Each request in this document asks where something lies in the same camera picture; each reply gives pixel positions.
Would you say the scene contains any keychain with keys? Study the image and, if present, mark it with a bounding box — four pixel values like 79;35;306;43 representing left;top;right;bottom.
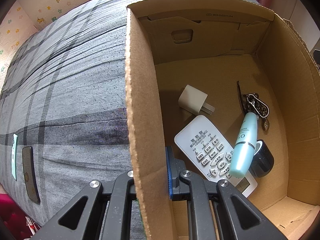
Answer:
236;81;270;131

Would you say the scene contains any light blue cosmetic tube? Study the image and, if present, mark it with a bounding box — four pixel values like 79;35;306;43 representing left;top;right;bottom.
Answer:
229;112;258;178

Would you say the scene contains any cream wardrobe cabinet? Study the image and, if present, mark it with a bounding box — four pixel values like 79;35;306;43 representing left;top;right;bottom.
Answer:
270;0;319;53

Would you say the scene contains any grey plaid bed sheet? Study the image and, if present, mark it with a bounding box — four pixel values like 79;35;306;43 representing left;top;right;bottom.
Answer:
1;0;253;226

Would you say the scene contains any white remote control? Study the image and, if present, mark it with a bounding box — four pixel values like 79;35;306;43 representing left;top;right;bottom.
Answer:
174;115;258;197

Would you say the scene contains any brown cardboard box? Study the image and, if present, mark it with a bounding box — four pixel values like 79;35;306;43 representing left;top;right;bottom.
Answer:
125;0;319;239

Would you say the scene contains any white green card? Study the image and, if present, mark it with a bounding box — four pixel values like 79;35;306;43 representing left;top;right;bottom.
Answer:
11;133;18;180

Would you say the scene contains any small white charger plug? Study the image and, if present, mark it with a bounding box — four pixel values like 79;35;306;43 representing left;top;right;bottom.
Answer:
178;85;215;115

